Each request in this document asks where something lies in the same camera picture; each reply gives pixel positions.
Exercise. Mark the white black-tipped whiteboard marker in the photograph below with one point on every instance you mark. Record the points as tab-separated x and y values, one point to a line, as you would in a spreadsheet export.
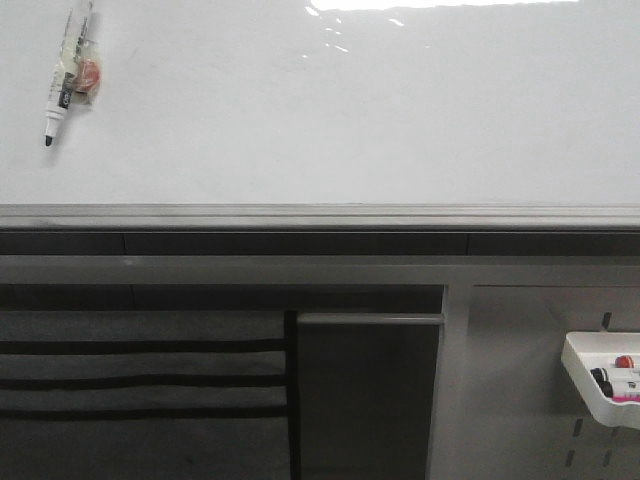
77	72

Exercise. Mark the large white whiteboard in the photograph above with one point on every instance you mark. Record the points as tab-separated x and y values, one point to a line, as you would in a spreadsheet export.
454	114

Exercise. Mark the grey slotted pegboard panel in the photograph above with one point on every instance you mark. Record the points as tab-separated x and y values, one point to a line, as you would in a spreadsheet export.
519	415

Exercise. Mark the grey fabric organizer black stripes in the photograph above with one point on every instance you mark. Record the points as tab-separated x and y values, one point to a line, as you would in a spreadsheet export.
149	395

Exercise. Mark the black capped marker in tray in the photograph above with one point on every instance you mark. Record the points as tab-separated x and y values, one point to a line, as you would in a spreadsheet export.
617	382

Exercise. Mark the white plastic marker tray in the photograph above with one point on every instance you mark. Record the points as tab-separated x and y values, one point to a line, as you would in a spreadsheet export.
583	351

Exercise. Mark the red capped marker in tray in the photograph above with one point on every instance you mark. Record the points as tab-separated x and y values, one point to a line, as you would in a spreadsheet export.
627	361

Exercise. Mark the pink marker in tray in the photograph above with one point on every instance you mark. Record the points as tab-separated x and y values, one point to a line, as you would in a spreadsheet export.
633	397

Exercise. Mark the dark grey panel with rail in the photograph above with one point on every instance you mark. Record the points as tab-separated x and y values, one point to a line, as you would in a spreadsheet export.
366	390

